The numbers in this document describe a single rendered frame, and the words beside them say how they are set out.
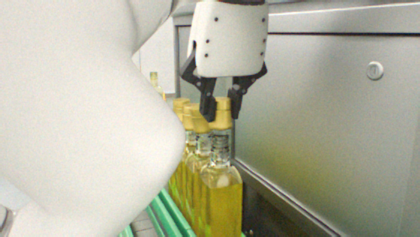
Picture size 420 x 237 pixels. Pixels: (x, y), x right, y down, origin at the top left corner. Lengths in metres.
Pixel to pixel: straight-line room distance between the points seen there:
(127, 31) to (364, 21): 0.32
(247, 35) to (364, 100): 0.16
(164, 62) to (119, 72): 6.44
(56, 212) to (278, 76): 0.46
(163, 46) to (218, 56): 6.15
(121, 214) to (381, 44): 0.35
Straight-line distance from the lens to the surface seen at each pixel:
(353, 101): 0.46
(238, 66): 0.45
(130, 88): 0.16
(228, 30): 0.43
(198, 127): 0.54
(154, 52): 6.54
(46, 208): 0.18
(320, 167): 0.52
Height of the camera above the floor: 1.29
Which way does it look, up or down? 15 degrees down
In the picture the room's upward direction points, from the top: straight up
